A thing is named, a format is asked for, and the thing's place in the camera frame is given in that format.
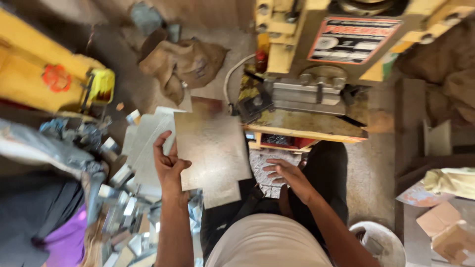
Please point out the red tray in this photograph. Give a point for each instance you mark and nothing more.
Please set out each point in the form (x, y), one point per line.
(285, 141)

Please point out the brown burlap sack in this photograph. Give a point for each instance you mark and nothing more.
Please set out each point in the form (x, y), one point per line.
(178, 63)

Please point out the pale yellow cloth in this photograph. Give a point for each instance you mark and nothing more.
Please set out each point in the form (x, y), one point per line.
(451, 181)

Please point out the large square metal sheet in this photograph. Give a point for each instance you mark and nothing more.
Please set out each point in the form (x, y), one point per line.
(215, 148)

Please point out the grey plastic bag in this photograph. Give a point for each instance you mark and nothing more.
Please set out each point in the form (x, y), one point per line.
(33, 146)

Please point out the white bucket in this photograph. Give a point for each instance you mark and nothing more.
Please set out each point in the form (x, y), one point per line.
(378, 244)

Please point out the yellow machine with red mark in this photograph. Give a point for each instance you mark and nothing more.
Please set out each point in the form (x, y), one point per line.
(33, 70)

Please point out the white open box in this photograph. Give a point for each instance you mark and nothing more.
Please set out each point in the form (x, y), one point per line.
(438, 139)

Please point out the yellow press machine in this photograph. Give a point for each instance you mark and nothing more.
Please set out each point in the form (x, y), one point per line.
(326, 74)

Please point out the person's left hand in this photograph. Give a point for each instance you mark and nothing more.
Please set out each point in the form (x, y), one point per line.
(167, 171)

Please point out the pile of bent metal pieces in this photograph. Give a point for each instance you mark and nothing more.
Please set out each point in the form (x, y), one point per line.
(122, 218)

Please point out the person's right fingers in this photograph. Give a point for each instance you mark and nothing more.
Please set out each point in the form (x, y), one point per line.
(276, 170)

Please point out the person's black trousers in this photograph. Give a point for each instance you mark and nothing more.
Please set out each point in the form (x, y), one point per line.
(326, 174)

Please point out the stack of metal sheets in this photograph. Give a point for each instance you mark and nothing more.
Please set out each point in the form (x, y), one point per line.
(148, 141)

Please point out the person's right hand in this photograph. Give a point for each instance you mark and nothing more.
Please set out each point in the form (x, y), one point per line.
(295, 178)

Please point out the heap of burlap sacks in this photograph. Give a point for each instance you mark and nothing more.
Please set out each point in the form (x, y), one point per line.
(445, 70)

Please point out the grey speckled mat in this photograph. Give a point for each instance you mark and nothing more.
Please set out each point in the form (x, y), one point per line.
(259, 178)

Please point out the person's beige shirt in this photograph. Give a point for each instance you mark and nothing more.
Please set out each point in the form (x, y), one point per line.
(267, 241)

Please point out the heap of cardboard pieces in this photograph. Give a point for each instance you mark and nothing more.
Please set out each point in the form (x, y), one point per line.
(445, 233)

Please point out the grey metal lump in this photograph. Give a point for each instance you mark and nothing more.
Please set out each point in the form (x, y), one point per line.
(145, 16)

